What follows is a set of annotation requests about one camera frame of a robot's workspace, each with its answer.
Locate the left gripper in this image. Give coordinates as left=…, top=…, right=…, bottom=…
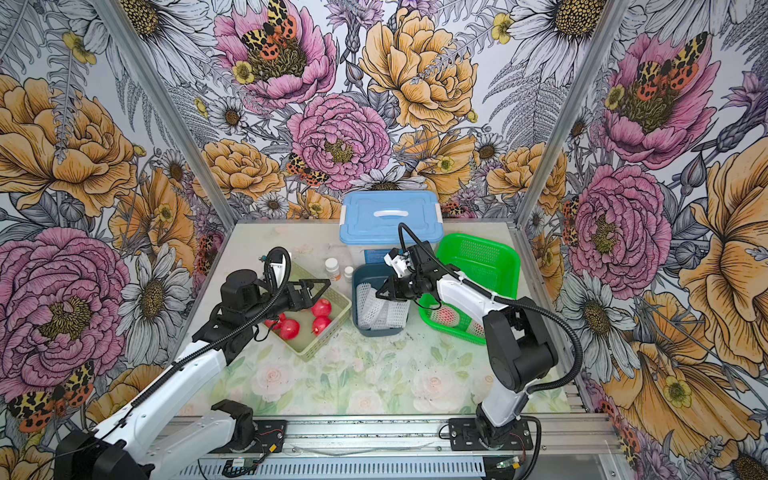
left=245, top=280, right=331, bottom=325

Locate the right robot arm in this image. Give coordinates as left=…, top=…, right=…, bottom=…
left=376, top=242, right=571, bottom=449

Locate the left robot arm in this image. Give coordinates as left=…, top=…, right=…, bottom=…
left=53, top=264, right=331, bottom=479

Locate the dark teal plastic tray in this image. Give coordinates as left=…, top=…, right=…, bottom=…
left=352, top=264, right=410, bottom=337

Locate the white pill bottle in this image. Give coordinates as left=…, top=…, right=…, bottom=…
left=324, top=257, right=341, bottom=281

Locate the pale green perforated basket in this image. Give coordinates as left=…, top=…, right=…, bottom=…
left=267, top=278, right=352, bottom=362

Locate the blue lidded storage box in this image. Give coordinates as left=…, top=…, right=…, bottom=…
left=339, top=190, right=444, bottom=267

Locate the bright green perforated basket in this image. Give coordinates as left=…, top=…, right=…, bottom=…
left=418, top=233, right=520, bottom=346

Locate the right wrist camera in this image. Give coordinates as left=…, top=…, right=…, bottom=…
left=384, top=248, right=416, bottom=278

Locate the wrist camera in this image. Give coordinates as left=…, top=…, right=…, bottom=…
left=262, top=252, right=287, bottom=292
left=384, top=248, right=416, bottom=278

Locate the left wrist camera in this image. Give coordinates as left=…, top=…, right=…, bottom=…
left=262, top=252, right=287, bottom=292

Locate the left black cable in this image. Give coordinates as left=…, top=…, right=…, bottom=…
left=89, top=245, right=293, bottom=433

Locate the black cable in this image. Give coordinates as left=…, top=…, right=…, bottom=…
left=89, top=245, right=293, bottom=433
left=397, top=222, right=584, bottom=395

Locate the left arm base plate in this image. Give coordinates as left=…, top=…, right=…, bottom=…
left=210, top=418, right=288, bottom=455

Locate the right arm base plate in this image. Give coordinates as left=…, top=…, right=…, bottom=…
left=448, top=418, right=534, bottom=452

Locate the right black cable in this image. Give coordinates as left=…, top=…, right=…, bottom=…
left=397, top=222, right=584, bottom=395

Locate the aluminium front rail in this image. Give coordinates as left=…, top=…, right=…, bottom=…
left=120, top=413, right=632, bottom=479

